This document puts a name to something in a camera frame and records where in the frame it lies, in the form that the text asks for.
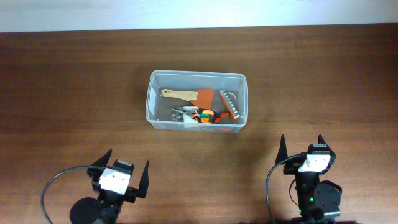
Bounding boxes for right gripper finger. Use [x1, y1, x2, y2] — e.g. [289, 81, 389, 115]
[275, 135, 288, 164]
[317, 134, 327, 146]

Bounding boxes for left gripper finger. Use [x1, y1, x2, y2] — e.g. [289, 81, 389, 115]
[91, 149, 113, 167]
[137, 161, 149, 198]

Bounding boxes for copper terminal bar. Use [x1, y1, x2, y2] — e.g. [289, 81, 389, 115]
[219, 90, 240, 120]

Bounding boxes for red handled cutting pliers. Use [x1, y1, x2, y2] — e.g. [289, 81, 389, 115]
[204, 112, 233, 132]

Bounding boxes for orange black long-nose pliers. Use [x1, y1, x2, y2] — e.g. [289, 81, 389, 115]
[172, 106, 215, 123]

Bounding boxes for clear plastic container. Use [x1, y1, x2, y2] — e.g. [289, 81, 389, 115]
[146, 70, 248, 133]

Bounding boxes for orange scraper wooden handle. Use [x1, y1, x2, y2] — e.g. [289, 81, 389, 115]
[161, 89, 215, 109]

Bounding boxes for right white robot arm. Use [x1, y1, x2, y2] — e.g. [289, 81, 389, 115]
[275, 135, 342, 223]

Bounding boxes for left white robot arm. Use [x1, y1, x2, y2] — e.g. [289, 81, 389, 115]
[70, 150, 149, 224]

